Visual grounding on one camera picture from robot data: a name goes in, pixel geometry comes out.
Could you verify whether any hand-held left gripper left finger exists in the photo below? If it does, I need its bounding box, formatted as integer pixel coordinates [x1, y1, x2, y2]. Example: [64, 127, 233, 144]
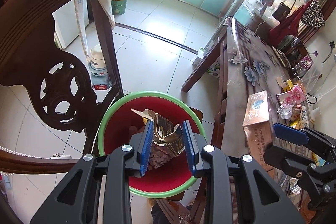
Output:
[30, 120, 154, 224]

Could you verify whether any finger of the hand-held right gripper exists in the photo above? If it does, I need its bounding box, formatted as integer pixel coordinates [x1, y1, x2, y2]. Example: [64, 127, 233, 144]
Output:
[272, 123, 336, 161]
[264, 144, 336, 195]

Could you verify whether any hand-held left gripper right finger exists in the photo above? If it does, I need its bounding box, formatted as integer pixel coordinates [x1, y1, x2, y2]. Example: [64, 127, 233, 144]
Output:
[182, 120, 306, 224]

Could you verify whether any yellow snack box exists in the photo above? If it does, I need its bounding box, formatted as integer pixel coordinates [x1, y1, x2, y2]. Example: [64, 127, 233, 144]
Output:
[289, 120, 306, 130]

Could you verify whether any dark brown box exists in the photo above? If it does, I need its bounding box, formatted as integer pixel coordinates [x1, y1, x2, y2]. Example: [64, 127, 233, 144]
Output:
[131, 108, 185, 159]

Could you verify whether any red bin with green rim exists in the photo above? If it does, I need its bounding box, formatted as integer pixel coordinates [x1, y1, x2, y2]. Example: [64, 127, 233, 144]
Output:
[98, 91, 206, 199]

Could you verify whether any pink snack wrapper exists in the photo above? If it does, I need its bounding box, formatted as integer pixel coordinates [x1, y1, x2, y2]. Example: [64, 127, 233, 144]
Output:
[287, 84, 306, 104]

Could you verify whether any crumpled clear plastic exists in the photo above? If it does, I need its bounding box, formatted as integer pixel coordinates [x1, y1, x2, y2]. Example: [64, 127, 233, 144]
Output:
[278, 105, 293, 119]

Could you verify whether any long tan tissue box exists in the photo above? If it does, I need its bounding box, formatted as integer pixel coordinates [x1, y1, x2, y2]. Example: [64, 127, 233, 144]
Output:
[242, 90, 276, 172]

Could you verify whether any small yellow packet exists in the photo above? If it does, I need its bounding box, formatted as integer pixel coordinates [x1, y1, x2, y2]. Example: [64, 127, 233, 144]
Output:
[276, 77, 294, 92]

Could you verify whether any clear zip bag with snacks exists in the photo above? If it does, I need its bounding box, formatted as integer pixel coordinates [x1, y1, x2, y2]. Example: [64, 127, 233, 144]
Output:
[290, 52, 323, 94]

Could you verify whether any wooden dining table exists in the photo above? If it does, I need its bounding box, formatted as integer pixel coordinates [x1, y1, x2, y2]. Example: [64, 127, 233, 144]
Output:
[181, 18, 336, 224]

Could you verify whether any green white package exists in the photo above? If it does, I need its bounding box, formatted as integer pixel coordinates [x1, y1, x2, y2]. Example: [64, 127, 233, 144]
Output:
[207, 63, 221, 78]

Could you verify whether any green white carton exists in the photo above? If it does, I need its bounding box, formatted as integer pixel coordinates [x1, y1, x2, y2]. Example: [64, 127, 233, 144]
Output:
[192, 48, 206, 66]

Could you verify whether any dark red garment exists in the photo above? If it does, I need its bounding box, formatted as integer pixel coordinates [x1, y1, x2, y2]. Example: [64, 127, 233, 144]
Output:
[270, 0, 315, 47]

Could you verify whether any black handbag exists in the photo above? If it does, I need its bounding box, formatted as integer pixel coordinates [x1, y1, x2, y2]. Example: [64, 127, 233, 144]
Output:
[272, 2, 290, 21]

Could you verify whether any black letter-print bag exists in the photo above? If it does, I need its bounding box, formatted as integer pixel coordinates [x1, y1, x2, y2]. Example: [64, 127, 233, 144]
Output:
[301, 0, 326, 28]

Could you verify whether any white refrigerator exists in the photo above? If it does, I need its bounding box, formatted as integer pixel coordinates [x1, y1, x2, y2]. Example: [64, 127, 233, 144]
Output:
[10, 0, 91, 50]

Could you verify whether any green kitchen waste bin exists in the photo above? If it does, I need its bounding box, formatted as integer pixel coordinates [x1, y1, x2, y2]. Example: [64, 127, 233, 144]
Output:
[109, 0, 130, 16]

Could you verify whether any carved wooden chair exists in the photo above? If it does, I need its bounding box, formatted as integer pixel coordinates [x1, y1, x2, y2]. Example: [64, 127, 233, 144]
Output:
[0, 0, 208, 224]

